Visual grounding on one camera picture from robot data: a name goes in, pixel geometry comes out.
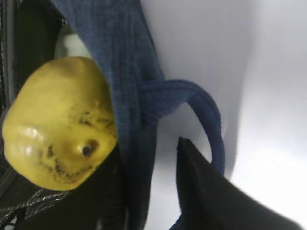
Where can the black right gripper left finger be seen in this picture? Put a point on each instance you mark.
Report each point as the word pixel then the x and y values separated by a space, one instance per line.
pixel 98 204

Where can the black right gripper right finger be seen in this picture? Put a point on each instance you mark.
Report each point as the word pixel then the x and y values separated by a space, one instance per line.
pixel 208 201

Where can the yellow bell pepper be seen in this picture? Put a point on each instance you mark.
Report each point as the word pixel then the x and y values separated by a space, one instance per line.
pixel 61 126

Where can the dark blue lunch bag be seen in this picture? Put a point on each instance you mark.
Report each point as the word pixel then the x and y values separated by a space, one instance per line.
pixel 118 38

